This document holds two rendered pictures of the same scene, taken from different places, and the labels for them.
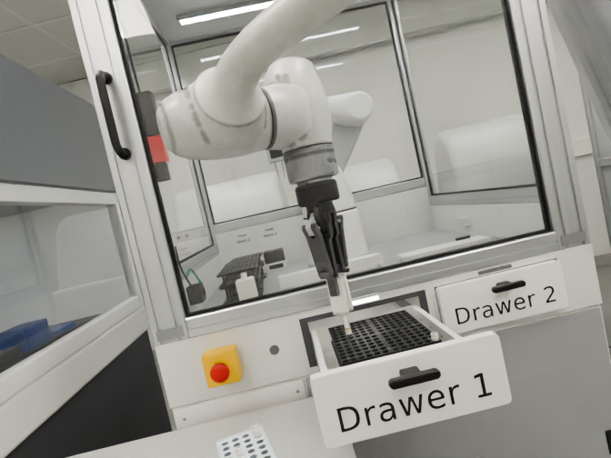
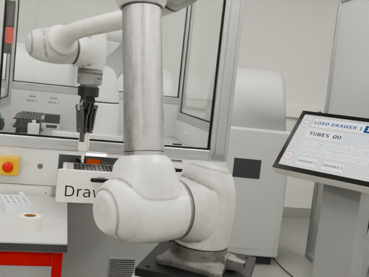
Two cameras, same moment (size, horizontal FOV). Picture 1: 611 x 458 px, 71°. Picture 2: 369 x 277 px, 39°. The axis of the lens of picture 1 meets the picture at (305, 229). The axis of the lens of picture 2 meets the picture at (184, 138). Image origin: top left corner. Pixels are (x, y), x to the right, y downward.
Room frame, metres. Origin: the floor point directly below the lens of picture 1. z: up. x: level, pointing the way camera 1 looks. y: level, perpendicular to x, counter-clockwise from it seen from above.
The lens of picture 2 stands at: (-1.15, -0.04, 1.25)
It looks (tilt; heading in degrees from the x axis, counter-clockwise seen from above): 6 degrees down; 349
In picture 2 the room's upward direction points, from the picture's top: 6 degrees clockwise
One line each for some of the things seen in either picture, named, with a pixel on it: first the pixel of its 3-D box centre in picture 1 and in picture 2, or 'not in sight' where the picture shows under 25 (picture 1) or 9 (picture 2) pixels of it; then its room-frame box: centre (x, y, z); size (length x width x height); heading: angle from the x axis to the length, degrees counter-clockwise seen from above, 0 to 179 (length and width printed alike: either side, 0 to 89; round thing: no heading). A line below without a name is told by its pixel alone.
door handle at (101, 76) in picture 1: (111, 114); not in sight; (0.92, 0.34, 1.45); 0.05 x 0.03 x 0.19; 3
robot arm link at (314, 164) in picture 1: (311, 166); (89, 78); (0.76, -0.03, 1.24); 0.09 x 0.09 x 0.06
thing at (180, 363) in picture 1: (351, 286); (98, 154); (1.44, -0.11, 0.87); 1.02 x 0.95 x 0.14; 93
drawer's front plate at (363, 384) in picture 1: (410, 388); (100, 187); (0.63, -0.10, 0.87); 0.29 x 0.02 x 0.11; 93
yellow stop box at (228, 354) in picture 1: (222, 366); (9, 165); (0.92, 0.24, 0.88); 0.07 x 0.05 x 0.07; 93
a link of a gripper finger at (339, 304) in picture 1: (337, 294); (82, 142); (0.75, -0.03, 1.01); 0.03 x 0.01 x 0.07; 62
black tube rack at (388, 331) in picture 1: (381, 348); (96, 177); (0.83, -0.09, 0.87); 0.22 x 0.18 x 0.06; 3
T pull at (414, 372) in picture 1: (411, 375); (101, 179); (0.61, -0.10, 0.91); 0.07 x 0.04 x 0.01; 93
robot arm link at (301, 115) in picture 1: (291, 105); (89, 46); (0.76, -0.02, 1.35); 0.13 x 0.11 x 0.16; 119
